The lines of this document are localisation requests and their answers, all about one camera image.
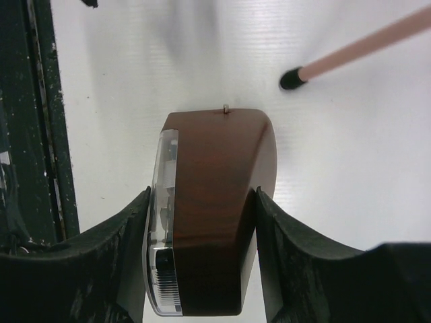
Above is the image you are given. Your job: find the clear plastic metronome cover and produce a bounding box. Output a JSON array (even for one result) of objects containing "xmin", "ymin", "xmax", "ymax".
[{"xmin": 142, "ymin": 129, "xmax": 183, "ymax": 317}]

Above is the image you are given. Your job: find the pink music stand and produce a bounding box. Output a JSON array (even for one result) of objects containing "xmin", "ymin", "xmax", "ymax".
[{"xmin": 279, "ymin": 5, "xmax": 430, "ymax": 91}]

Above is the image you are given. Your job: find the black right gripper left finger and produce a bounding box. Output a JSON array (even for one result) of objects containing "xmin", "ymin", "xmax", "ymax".
[{"xmin": 1, "ymin": 188, "xmax": 151, "ymax": 322}]

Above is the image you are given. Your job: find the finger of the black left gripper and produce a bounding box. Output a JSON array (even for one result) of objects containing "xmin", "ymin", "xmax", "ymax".
[{"xmin": 81, "ymin": 0, "xmax": 98, "ymax": 7}]

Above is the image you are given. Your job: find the brown wooden metronome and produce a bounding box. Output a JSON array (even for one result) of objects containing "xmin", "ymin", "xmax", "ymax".
[{"xmin": 164, "ymin": 109, "xmax": 277, "ymax": 316}]

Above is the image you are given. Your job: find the black mounting rail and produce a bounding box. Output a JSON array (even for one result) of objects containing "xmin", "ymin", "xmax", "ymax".
[{"xmin": 1, "ymin": 1, "xmax": 79, "ymax": 254}]

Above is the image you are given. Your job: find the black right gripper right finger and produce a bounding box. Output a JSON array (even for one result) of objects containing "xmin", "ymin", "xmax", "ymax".
[{"xmin": 256, "ymin": 190, "xmax": 430, "ymax": 322}]

